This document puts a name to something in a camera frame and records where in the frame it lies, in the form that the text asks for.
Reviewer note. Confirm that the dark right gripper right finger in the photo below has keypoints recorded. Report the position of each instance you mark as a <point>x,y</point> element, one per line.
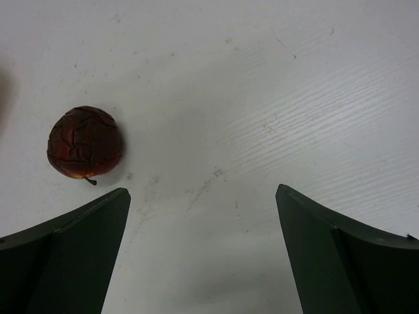
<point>341,265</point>

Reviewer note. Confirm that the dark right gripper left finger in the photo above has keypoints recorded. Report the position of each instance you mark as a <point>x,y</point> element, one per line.
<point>65,264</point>

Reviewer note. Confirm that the dark red fake apple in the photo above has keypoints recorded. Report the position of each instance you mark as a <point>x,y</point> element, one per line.
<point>84,143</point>

